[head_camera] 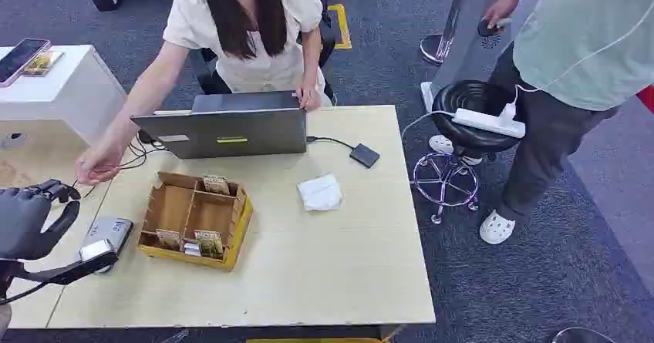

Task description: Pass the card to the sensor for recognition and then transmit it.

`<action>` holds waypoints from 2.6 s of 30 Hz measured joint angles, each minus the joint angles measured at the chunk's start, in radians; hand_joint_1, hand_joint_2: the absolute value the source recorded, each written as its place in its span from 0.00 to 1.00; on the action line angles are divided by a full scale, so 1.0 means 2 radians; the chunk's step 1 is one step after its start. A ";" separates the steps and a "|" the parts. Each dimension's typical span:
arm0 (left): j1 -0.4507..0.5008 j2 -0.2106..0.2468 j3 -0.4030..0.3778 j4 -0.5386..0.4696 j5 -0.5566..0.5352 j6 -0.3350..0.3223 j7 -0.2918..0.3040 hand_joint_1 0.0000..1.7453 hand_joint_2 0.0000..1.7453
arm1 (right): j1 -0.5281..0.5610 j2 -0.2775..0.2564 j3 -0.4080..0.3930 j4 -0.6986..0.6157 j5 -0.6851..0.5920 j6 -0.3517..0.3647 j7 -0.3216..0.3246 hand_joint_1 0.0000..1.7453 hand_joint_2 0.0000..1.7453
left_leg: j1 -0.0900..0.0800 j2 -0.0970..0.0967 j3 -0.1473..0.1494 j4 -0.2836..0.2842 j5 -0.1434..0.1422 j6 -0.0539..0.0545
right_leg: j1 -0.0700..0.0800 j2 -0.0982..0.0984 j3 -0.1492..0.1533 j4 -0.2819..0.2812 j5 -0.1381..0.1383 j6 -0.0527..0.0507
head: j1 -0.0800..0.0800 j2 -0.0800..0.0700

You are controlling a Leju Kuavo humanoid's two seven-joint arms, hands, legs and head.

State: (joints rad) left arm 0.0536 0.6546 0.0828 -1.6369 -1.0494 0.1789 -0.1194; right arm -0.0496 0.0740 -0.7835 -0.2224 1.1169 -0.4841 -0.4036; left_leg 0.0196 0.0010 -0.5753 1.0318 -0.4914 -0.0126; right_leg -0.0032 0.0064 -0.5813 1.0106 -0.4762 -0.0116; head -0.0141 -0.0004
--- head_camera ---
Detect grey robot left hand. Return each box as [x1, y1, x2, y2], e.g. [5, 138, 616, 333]
[0, 179, 82, 262]

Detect black round object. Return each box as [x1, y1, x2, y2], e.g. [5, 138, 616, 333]
[477, 18, 512, 39]

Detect silver card reader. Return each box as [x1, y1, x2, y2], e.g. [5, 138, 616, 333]
[81, 216, 135, 258]

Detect white cabinet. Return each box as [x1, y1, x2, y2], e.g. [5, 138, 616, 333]
[0, 44, 129, 146]

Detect gold printed card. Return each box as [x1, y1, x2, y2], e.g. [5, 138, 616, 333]
[194, 230, 225, 260]
[155, 228, 183, 252]
[202, 174, 231, 197]

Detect gold card in sleeve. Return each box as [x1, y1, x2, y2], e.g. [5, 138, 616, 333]
[22, 49, 66, 78]

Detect smartphone with pink case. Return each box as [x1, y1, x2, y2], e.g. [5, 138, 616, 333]
[0, 38, 52, 89]

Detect wooden card box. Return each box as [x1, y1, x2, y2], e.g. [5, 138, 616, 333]
[136, 170, 254, 273]

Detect grey laptop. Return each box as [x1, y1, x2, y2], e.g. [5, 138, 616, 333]
[130, 90, 308, 160]

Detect black office chair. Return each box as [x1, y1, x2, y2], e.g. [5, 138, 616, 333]
[196, 19, 339, 103]

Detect seated person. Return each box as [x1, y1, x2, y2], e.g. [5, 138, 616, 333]
[73, 0, 339, 187]

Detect white tissue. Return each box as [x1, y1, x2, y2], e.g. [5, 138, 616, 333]
[297, 173, 344, 213]

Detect black external drive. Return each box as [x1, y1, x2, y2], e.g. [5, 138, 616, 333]
[349, 143, 381, 170]

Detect black round stool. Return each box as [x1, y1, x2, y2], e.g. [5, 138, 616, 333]
[410, 79, 523, 225]

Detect white power strip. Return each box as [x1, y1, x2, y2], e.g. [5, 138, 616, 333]
[452, 106, 528, 140]

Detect grey standing panel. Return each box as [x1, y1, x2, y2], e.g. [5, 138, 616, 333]
[420, 0, 544, 113]

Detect chrome round base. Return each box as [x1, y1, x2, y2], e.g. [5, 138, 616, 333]
[551, 326, 617, 343]

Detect standing person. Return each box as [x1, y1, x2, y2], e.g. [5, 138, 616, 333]
[428, 0, 654, 246]

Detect red object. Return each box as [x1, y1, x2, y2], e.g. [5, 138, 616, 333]
[635, 84, 654, 116]

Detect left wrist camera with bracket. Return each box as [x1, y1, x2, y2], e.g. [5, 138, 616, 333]
[14, 238, 120, 287]

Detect grey desk cable grommet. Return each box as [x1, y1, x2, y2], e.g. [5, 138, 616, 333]
[0, 133, 27, 151]

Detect thin black cables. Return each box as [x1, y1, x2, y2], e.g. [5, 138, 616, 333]
[71, 131, 170, 200]

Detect black drive cable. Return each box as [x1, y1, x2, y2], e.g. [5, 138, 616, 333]
[305, 135, 355, 151]

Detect white power strip cord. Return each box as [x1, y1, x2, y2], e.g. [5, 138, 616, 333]
[400, 109, 457, 142]

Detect chrome stanchion post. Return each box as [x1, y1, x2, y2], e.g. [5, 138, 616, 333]
[420, 0, 472, 66]

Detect white charger with cable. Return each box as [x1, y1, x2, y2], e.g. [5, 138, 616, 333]
[497, 2, 654, 123]

